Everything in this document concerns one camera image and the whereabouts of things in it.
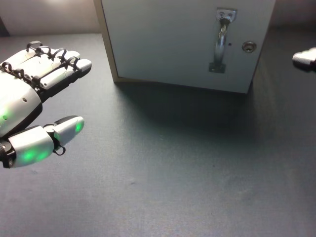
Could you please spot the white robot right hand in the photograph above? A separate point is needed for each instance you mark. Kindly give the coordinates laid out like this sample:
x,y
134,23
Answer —
x,y
306,59

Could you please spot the round silver keyhole lock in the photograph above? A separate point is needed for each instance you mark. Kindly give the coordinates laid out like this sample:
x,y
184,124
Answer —
x,y
248,47

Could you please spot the light wooden box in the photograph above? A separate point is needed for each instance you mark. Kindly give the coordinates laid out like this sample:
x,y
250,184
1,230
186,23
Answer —
x,y
108,44

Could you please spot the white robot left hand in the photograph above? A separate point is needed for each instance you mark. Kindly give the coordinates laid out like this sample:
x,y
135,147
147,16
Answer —
x,y
17,98

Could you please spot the brown wooden panel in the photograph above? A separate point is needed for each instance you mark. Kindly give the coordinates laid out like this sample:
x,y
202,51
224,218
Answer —
x,y
168,42

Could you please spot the grey table cloth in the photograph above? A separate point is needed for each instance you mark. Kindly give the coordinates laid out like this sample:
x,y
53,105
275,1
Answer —
x,y
158,185

